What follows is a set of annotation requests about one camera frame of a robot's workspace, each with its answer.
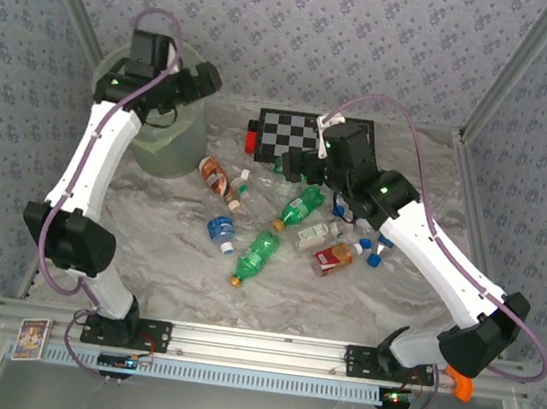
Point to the white label plastic bottle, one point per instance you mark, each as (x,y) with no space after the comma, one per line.
(317,235)

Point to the blue label bottle white cap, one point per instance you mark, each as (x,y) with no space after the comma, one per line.
(221,228)

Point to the right circuit board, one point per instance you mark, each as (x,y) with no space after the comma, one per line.
(397,397)

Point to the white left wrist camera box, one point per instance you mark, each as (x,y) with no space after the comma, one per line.
(173,57)

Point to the crushed clear bottle blue cap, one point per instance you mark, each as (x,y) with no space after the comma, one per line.
(365,243)
(373,260)

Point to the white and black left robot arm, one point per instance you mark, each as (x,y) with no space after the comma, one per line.
(92,165)

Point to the black grey checkerboard panel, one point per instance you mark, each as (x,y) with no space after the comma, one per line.
(283,130)

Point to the aluminium side rail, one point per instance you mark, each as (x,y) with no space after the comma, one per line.
(470,190)

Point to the clear water bottle blue cap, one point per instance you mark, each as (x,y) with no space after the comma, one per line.
(338,212)

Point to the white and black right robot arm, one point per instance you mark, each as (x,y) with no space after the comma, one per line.
(438,256)

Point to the left circuit board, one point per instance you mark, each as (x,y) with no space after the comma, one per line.
(124,360)

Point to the circuit board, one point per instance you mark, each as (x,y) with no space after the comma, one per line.
(397,397)
(124,360)

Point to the green plastic bottle yellow cap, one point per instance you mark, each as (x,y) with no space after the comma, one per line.
(301,205)
(256,258)
(278,165)

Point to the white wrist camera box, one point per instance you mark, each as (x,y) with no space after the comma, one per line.
(330,119)
(173,57)

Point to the clear plastic bottle white cap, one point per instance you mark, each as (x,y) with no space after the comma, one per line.
(266,183)

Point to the grey mesh waste bin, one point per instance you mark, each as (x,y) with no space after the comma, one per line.
(184,152)

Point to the playing card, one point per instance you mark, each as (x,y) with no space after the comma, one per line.
(32,339)

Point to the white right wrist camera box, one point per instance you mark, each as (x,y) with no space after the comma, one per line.
(330,119)

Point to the green plastic bin liner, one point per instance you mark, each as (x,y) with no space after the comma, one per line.
(153,140)

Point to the red label plastic bottle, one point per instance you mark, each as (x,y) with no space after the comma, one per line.
(334,260)

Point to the orange plastic hook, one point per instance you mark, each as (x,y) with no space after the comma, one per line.
(463,388)

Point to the clear bottle green white cap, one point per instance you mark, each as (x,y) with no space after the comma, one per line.
(241,190)

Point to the red and black block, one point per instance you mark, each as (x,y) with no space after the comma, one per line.
(250,142)

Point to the brown label plastic bottle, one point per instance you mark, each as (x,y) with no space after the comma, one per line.
(216,179)

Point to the aluminium front rail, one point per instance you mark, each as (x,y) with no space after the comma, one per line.
(255,346)

